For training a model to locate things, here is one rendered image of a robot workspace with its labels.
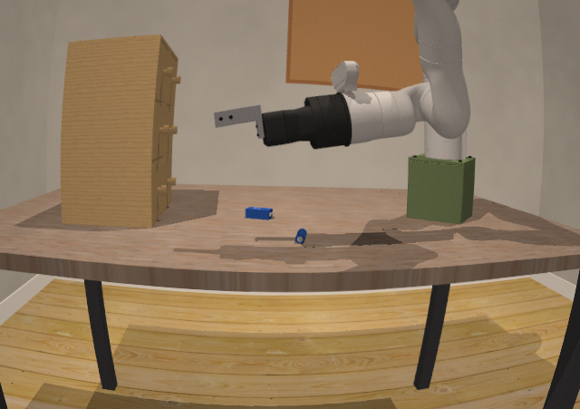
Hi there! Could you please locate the small brown wooden chest of drawers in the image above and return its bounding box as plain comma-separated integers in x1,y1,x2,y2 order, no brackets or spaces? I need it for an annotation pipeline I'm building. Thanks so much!
61,34,179,229

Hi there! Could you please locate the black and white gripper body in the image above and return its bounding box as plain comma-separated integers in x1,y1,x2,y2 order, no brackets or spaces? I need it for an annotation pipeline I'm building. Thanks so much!
262,61,383,149

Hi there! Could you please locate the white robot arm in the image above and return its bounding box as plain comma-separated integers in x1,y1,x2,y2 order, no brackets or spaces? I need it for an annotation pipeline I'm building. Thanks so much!
374,0,470,160

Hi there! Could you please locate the blue battery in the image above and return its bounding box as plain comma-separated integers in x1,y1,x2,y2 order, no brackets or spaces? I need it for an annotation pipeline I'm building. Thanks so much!
246,207,273,219
295,229,307,244

